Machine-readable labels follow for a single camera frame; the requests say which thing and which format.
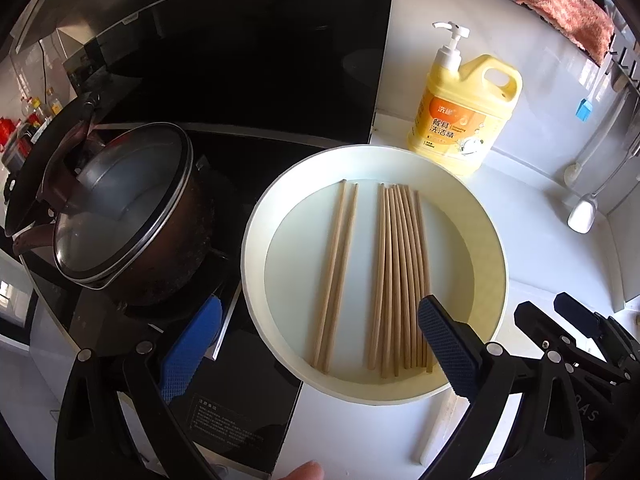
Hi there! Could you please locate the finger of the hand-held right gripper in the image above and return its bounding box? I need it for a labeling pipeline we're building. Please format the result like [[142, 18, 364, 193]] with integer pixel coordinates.
[[514, 301, 627, 392], [554, 291, 640, 363]]

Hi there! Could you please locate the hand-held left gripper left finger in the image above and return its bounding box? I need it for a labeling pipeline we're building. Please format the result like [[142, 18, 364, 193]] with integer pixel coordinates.
[[54, 296, 224, 480]]

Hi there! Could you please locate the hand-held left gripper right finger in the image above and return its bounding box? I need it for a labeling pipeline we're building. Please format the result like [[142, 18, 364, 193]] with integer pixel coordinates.
[[417, 295, 588, 480]]

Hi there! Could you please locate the bundle of wooden chopsticks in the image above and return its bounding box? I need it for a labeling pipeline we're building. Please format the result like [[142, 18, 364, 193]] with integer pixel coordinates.
[[367, 183, 435, 378]]

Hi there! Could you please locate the white round bowl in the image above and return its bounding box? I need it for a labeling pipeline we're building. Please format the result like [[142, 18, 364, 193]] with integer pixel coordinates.
[[240, 144, 508, 406]]

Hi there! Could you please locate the pair of wooden chopsticks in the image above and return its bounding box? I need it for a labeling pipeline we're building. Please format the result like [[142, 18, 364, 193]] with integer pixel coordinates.
[[321, 183, 359, 373]]

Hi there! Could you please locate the single wooden chopstick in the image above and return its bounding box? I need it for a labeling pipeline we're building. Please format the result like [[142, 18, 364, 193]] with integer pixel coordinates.
[[312, 180, 347, 368]]

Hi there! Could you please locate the person's left hand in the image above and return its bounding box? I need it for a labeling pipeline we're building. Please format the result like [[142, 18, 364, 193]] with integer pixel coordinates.
[[277, 460, 325, 480]]

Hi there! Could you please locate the white plastic cutting board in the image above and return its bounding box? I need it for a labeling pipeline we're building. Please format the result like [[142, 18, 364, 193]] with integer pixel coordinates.
[[412, 390, 501, 466]]

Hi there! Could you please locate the brown cooking pot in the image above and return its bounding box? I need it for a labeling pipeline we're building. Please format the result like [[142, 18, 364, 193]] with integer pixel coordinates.
[[12, 121, 216, 306]]

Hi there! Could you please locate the black glass stove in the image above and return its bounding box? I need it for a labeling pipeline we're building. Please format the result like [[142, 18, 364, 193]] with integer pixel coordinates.
[[20, 125, 311, 461]]

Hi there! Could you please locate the stainless steel spatula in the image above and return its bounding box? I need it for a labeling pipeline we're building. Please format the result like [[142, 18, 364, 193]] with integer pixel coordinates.
[[567, 140, 640, 234]]

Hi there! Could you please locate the glass pot lid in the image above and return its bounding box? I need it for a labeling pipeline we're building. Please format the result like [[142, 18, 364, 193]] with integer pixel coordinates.
[[52, 122, 193, 281]]

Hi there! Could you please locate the yellow detergent pump bottle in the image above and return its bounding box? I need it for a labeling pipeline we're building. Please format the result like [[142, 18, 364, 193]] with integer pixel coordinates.
[[407, 21, 522, 177]]

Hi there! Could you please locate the dark wok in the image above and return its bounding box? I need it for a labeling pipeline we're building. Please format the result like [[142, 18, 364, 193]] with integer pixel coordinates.
[[4, 91, 108, 238]]

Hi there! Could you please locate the red container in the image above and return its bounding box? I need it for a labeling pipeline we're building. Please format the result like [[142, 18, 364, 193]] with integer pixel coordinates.
[[0, 116, 21, 156]]

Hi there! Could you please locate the black range hood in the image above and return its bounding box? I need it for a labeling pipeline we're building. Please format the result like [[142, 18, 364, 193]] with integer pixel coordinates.
[[10, 0, 396, 131]]

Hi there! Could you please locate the pink striped cloth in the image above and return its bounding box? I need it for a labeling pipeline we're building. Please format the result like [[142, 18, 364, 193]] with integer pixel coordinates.
[[504, 0, 615, 66]]

